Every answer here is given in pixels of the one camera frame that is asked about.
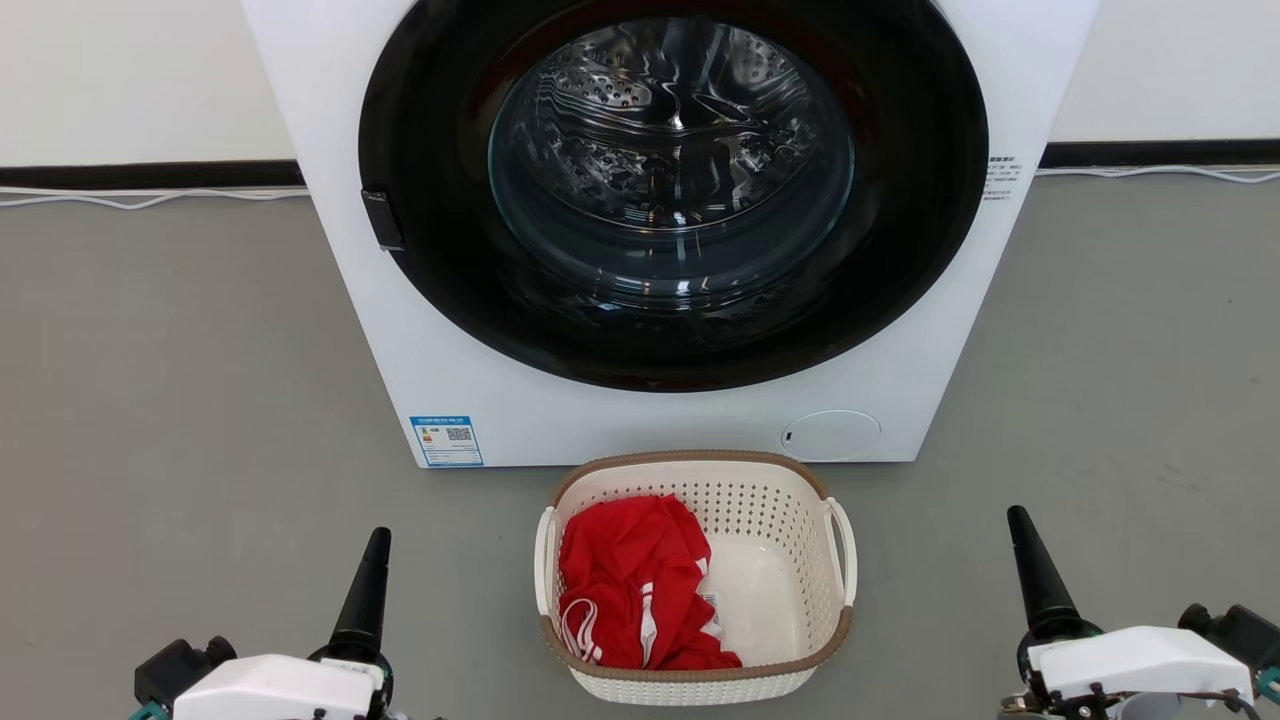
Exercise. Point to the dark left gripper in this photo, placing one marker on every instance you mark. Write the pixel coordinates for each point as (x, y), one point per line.
(387, 690)

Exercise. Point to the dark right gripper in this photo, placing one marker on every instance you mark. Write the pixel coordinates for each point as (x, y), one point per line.
(1026, 675)

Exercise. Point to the white perforated laundry basket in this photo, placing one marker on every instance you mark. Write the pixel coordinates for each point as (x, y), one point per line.
(770, 505)

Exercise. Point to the black left wrist connector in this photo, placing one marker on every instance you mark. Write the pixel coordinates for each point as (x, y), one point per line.
(180, 668)

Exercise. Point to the black wrist connector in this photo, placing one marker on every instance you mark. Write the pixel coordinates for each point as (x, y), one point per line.
(1240, 630)
(180, 668)

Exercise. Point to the blue energy label sticker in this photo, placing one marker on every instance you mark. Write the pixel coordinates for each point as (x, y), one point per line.
(447, 441)

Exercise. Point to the black right wrist connector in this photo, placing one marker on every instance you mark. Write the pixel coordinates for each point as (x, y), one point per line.
(1240, 630)

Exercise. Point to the red garment with white stripes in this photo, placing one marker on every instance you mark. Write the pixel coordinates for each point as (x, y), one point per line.
(625, 570)

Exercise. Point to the round white filter cover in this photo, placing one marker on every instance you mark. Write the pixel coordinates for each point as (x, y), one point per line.
(830, 436)

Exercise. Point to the white front-load washing machine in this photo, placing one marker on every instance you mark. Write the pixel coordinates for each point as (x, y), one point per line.
(600, 425)

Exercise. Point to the white text sticker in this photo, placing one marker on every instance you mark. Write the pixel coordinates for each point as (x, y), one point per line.
(1001, 178)

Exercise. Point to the black round washer door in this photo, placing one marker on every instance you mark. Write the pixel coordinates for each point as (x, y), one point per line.
(430, 150)

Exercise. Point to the steel washer drum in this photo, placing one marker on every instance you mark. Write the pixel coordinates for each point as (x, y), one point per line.
(670, 110)

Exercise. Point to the teal left wrist bracket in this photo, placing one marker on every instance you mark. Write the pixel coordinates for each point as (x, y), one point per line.
(148, 711)

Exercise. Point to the teal wrist bracket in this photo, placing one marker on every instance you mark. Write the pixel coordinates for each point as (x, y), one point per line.
(1271, 685)
(148, 711)

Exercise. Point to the teal right wrist bracket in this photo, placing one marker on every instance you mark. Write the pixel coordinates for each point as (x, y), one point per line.
(1271, 685)

